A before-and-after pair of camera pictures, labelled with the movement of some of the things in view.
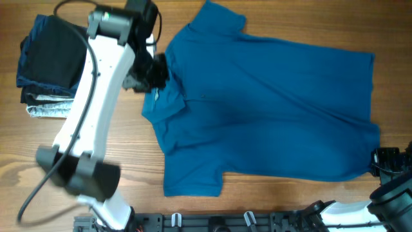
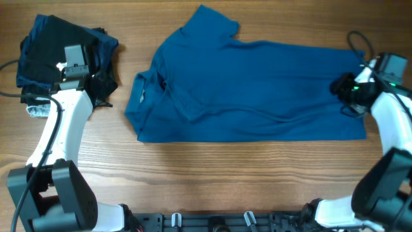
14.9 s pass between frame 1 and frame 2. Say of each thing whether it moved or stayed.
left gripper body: moved
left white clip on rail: stayed
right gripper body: moved
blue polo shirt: moved
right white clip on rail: stayed
